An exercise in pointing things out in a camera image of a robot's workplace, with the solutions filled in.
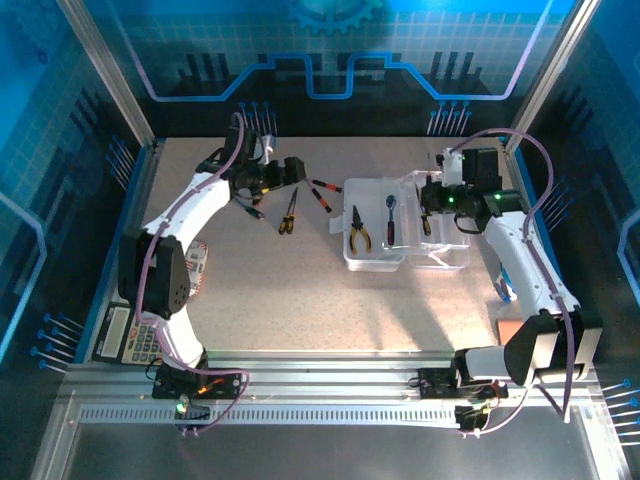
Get red handle ratchet wrench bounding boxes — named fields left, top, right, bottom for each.
left=384, top=194, right=399, bottom=247

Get clear plastic tool box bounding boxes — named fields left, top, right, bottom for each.
left=328, top=169, right=474, bottom=274

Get yellow black handle pliers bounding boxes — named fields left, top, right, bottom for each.
left=348, top=204, right=373, bottom=255

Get blue white small object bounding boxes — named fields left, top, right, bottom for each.
left=492, top=264, right=516, bottom=304

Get brown flat block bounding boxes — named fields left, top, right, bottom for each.
left=496, top=318, right=526, bottom=346

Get black grey desk calculator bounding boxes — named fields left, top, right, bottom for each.
left=92, top=304, right=164, bottom=364

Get aluminium base beam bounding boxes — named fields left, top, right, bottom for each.
left=59, top=349, right=601, bottom=406

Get small circuit board green light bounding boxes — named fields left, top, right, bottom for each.
left=173, top=397, right=211, bottom=422
left=454, top=403, right=490, bottom=432

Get grey metal plate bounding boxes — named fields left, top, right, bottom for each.
left=29, top=419, right=631, bottom=480

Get aluminium side rail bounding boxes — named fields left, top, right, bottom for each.
left=502, top=139, right=574, bottom=361
left=82, top=139, right=164, bottom=364

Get aluminium frame post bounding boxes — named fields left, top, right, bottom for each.
left=502, top=0, right=604, bottom=151
left=54, top=0, right=156, bottom=149

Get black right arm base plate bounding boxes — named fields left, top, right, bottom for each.
left=418, top=367, right=509, bottom=401

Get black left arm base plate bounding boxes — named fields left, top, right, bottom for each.
left=152, top=367, right=242, bottom=401

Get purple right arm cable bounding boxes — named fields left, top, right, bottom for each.
left=447, top=127, right=574, bottom=439

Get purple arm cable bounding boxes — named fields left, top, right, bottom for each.
left=447, top=127, right=574, bottom=439
left=134, top=112, right=251, bottom=437

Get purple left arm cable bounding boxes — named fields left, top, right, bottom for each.
left=134, top=112, right=251, bottom=437

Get slotted grey cable duct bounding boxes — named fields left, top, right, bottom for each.
left=78, top=407, right=464, bottom=425

